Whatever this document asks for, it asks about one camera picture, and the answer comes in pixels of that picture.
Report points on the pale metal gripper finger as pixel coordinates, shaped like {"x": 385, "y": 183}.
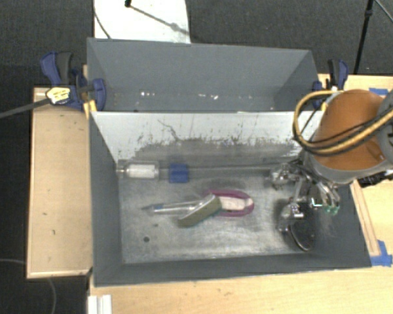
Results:
{"x": 291, "y": 213}
{"x": 283, "y": 175}

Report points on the black sunglasses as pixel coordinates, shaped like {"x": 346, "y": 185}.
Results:
{"x": 303, "y": 235}

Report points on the olive green flat block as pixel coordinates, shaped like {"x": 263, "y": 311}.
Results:
{"x": 199, "y": 212}

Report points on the clear plastic pen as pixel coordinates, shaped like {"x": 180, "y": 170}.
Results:
{"x": 170, "y": 208}

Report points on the grey metal bin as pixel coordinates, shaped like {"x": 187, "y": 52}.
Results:
{"x": 196, "y": 77}

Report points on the clear tube with blue band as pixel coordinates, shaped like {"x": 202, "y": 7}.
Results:
{"x": 141, "y": 171}

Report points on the pale wood board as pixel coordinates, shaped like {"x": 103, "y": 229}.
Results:
{"x": 59, "y": 182}

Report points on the black cylinder on white bracket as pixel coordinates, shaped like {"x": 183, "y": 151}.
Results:
{"x": 376, "y": 178}

